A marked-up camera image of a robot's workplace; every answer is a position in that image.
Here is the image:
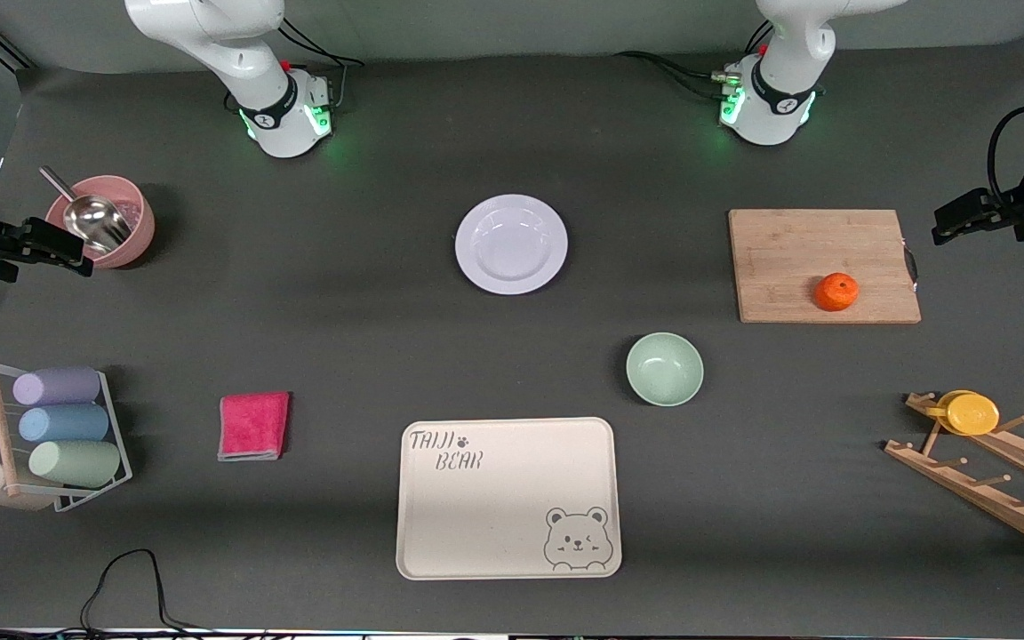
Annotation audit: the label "orange fruit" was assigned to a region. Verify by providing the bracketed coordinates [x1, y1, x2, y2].
[813, 272, 860, 313]

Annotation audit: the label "white round plate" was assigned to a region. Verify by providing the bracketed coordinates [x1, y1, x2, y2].
[455, 194, 569, 296]

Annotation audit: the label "metal scoop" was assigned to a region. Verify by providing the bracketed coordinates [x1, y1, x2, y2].
[39, 166, 133, 254]

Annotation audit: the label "pink bowl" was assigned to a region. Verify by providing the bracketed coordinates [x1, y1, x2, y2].
[44, 174, 156, 269]

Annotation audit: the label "purple cup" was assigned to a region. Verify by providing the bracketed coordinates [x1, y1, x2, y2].
[12, 366, 102, 407]

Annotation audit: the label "blue cup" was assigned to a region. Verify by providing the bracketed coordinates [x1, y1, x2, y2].
[18, 404, 111, 444]

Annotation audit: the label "wooden cutting board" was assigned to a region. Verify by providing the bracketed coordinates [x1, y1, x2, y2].
[728, 209, 923, 324]

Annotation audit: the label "yellow cup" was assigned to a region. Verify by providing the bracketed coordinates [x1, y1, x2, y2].
[925, 389, 1001, 436]

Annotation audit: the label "green cup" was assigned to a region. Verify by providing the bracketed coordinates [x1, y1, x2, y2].
[28, 440, 122, 488]

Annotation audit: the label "pink folded cloth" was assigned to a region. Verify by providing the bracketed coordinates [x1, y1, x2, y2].
[218, 391, 292, 462]

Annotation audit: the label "wooden peg drying rack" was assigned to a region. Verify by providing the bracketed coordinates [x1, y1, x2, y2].
[884, 392, 1024, 560]

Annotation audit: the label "pale green bowl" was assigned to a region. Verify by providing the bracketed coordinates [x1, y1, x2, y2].
[626, 332, 705, 408]

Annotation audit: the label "cream bear print tray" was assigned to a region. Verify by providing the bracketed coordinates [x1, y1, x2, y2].
[396, 417, 623, 581]

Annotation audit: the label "white wire cup rack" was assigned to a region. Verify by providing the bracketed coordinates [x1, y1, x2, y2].
[0, 357, 133, 514]

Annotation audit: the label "black table edge cable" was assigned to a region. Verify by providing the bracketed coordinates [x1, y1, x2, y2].
[0, 548, 237, 640]

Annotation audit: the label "black right arm base cables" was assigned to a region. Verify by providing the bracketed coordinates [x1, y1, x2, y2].
[276, 18, 366, 112]

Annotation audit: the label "black arm base cables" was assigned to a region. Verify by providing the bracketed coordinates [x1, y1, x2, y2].
[614, 22, 775, 100]
[276, 18, 366, 112]

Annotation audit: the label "black left arm base cables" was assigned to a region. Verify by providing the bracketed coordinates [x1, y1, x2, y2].
[614, 22, 775, 100]

